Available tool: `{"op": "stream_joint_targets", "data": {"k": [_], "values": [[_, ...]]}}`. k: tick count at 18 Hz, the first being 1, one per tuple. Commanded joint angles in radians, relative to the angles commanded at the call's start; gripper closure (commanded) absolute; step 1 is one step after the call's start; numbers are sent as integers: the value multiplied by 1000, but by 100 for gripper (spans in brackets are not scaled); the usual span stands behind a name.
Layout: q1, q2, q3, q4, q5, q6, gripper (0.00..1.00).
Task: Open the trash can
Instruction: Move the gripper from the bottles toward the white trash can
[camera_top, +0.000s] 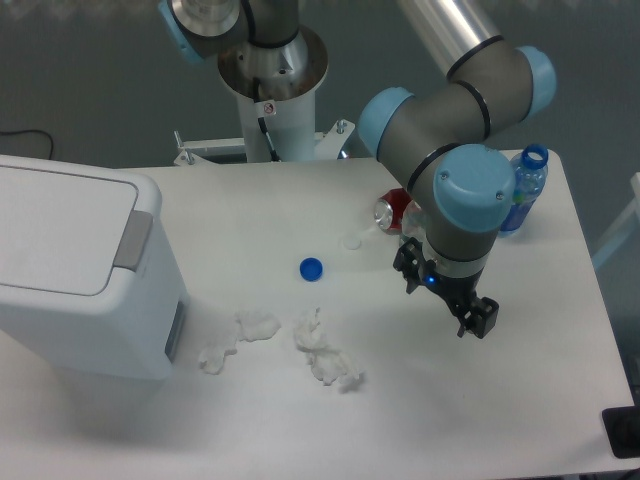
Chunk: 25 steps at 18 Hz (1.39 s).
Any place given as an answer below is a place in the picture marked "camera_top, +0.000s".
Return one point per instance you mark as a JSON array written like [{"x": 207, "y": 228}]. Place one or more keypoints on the clear bottle green label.
[{"x": 413, "y": 222}]

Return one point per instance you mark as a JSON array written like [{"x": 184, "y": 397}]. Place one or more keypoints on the crushed red soda can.
[{"x": 389, "y": 210}]

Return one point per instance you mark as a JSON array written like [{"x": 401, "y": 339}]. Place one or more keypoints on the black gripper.
[{"x": 452, "y": 280}]

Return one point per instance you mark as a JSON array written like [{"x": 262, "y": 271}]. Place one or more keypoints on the blue plastic bottle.
[{"x": 530, "y": 168}]

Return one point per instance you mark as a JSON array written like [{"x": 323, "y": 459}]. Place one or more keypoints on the white trash can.
[{"x": 88, "y": 278}]

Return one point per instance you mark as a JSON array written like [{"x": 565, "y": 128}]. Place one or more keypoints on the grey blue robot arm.
[{"x": 434, "y": 147}]

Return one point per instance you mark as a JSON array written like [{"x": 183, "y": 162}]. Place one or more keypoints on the black device at edge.
[{"x": 622, "y": 429}]

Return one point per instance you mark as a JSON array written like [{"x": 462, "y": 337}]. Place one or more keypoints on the crumpled white tissue right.
[{"x": 328, "y": 364}]

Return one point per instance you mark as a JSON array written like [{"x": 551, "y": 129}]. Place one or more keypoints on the white chair part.
[{"x": 620, "y": 230}]

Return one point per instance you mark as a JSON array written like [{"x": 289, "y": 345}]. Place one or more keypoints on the crumpled white tissue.
[
  {"x": 328, "y": 364},
  {"x": 246, "y": 326}
]

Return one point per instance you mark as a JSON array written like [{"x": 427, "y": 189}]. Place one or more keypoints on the blue bottle cap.
[{"x": 311, "y": 269}]

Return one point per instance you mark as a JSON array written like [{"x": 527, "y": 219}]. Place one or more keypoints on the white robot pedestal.
[{"x": 275, "y": 92}]

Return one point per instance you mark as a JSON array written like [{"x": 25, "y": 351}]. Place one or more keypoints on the white frame bracket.
[{"x": 329, "y": 145}]

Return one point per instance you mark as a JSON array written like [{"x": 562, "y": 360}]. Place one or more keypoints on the crumpled white tissue left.
[{"x": 246, "y": 326}]

